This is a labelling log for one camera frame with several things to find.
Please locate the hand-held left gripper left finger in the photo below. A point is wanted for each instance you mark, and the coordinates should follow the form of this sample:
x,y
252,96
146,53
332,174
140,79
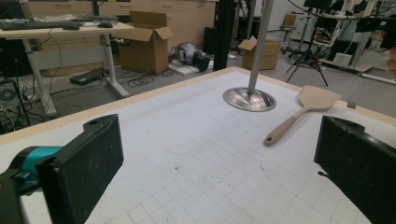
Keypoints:
x,y
84,168

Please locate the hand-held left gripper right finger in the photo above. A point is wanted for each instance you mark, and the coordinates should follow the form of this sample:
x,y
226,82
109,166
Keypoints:
x,y
358,165

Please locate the wooden spatula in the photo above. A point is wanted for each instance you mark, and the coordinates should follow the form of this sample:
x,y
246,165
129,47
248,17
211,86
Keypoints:
x,y
314,99

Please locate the small grey clip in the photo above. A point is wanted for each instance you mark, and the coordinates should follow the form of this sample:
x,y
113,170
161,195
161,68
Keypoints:
x,y
351,104

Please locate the black flat device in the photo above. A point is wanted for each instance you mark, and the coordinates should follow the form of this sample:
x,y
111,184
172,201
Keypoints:
x,y
88,76

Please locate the computer tower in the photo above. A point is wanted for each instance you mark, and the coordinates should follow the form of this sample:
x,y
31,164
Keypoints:
x,y
9,96

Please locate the white grid mat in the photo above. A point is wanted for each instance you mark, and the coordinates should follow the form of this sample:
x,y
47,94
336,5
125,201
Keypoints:
x,y
186,140

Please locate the white vented box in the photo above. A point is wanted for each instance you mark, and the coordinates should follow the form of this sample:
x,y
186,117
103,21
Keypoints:
x,y
342,59

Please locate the black tripod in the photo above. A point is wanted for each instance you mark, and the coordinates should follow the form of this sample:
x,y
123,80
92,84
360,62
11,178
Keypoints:
x,y
308,56

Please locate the metal pole stand with round base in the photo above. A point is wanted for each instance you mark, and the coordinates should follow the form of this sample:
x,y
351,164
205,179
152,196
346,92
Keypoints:
x,y
249,100

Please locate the large open cardboard box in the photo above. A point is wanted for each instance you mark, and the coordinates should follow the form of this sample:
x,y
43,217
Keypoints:
x,y
143,53

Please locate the white-legged desk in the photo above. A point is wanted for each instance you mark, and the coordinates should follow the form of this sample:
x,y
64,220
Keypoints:
x,y
62,31

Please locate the white flat box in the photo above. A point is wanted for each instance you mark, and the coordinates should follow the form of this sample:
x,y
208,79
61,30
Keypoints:
x,y
185,69

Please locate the small open cardboard box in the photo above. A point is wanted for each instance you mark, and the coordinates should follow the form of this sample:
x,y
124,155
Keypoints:
x,y
264,56

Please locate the black computer mouse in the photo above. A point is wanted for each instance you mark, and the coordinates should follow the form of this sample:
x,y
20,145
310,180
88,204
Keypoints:
x,y
105,25

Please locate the black keyboard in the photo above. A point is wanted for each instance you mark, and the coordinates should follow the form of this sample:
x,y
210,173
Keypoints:
x,y
31,25

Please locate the grey and black backpack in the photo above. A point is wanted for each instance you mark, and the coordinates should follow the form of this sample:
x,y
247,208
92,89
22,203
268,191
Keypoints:
x,y
190,53

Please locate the black metal column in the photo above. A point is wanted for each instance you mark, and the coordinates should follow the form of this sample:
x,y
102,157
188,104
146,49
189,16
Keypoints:
x,y
225,31

